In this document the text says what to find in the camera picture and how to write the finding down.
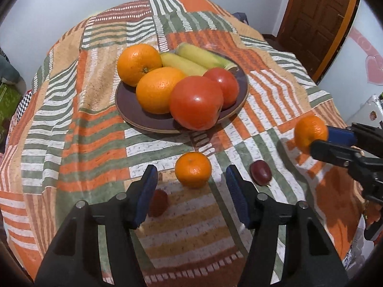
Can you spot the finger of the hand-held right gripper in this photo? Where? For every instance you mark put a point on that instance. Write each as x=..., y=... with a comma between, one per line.
x=341, y=136
x=332, y=152

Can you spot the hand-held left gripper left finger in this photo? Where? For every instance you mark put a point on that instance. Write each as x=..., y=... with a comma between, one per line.
x=146, y=194

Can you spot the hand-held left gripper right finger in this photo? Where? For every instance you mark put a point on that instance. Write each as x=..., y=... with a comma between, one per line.
x=238, y=195

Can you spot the small mandarin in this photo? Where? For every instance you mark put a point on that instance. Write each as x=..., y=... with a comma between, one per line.
x=193, y=170
x=309, y=130

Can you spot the brown ceramic plate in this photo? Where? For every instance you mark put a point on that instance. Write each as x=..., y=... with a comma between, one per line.
x=140, y=122

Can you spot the red tomato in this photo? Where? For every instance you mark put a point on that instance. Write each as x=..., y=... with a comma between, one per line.
x=223, y=85
x=196, y=103

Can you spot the large orange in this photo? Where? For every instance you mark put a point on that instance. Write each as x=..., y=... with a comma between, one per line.
x=137, y=62
x=158, y=91

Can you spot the yellow corn cob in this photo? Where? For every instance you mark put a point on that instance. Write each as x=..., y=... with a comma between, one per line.
x=203, y=55
x=182, y=64

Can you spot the small red fruit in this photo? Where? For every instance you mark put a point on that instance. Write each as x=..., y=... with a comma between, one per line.
x=160, y=203

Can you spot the dark red plum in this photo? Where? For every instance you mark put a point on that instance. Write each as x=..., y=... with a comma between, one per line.
x=261, y=172

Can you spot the pink heart sticker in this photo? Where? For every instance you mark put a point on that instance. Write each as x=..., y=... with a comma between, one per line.
x=374, y=70

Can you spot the striped patchwork blanket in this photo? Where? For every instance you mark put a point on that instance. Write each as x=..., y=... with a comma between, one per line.
x=83, y=143

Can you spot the white wardrobe door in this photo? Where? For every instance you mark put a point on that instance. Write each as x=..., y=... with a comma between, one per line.
x=362, y=41

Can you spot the brown wooden door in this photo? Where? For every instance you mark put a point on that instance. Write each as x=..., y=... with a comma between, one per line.
x=317, y=18

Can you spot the black white checkered cloth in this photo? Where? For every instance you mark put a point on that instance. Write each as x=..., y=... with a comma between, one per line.
x=24, y=104

